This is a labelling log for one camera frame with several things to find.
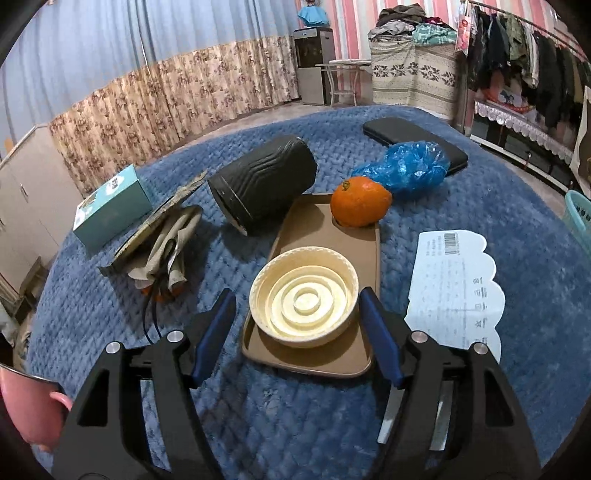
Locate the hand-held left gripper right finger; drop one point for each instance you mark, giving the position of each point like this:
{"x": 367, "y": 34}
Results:
{"x": 378, "y": 332}

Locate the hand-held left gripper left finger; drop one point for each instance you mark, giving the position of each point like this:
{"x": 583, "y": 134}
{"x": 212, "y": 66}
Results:
{"x": 214, "y": 332}

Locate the printed foil snack packet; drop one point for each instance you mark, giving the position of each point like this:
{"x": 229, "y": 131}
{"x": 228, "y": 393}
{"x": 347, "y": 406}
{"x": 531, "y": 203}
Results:
{"x": 152, "y": 221}

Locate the blue plastic bag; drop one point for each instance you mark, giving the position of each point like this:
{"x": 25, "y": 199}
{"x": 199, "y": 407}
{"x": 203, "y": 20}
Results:
{"x": 408, "y": 168}

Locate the light blue plastic basket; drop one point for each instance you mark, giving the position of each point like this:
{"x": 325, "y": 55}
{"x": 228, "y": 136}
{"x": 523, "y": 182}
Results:
{"x": 579, "y": 217}

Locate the small orange peel piece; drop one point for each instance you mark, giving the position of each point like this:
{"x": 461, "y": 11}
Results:
{"x": 159, "y": 296}

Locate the cream ridged bowl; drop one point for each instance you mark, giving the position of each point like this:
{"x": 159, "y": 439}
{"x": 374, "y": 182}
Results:
{"x": 304, "y": 300}

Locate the white printed paper sheet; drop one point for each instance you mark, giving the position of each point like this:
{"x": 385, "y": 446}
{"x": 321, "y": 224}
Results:
{"x": 455, "y": 286}

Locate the brown plastic tray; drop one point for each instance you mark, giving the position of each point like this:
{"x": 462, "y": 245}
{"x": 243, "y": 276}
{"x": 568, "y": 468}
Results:
{"x": 309, "y": 226}

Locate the orange fruit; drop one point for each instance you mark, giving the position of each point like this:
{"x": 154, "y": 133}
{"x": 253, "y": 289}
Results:
{"x": 360, "y": 203}

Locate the black ribbed cylinder container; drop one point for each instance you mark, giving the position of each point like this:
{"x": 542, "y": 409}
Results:
{"x": 263, "y": 184}

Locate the teal tissue box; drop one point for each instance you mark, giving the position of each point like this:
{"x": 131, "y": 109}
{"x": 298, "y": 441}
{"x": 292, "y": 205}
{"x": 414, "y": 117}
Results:
{"x": 113, "y": 212}

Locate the pink mug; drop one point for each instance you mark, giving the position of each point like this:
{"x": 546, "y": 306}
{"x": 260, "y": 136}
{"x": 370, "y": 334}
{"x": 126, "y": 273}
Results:
{"x": 27, "y": 406}

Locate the black phone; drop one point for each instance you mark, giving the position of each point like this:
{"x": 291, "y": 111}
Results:
{"x": 397, "y": 131}

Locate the beige wooden cabinet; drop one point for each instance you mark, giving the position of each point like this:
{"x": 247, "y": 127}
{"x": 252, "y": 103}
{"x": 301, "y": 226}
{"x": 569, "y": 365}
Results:
{"x": 32, "y": 198}

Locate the blue and floral curtain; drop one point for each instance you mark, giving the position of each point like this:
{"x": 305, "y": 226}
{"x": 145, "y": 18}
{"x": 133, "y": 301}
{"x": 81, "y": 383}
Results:
{"x": 138, "y": 92}

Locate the stand with lace cloth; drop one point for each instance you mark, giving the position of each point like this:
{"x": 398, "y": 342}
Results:
{"x": 521, "y": 124}

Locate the cabinet under patterned cloth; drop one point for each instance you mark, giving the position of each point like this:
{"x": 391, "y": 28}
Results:
{"x": 415, "y": 78}

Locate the small white table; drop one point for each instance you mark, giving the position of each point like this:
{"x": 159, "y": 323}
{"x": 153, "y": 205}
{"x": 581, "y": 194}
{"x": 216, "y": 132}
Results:
{"x": 346, "y": 69}

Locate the red framed picture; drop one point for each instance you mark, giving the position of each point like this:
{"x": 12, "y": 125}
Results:
{"x": 505, "y": 98}

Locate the grey water dispenser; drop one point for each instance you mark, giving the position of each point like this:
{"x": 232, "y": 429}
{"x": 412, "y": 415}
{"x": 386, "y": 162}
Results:
{"x": 314, "y": 64}

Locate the board under white cloth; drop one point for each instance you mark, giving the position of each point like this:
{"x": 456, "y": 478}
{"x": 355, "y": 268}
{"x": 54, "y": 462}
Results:
{"x": 584, "y": 138}

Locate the pile of folded clothes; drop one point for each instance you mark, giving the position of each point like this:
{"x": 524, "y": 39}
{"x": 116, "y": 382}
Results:
{"x": 401, "y": 23}

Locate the pink hanging packet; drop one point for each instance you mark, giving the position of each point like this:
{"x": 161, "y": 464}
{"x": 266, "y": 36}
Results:
{"x": 462, "y": 27}

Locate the row of hanging clothes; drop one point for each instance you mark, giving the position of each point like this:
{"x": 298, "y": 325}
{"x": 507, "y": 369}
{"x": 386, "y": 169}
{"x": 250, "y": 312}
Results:
{"x": 531, "y": 50}

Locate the blue wrapped potted plant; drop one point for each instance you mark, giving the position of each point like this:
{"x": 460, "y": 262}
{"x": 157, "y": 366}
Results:
{"x": 313, "y": 14}

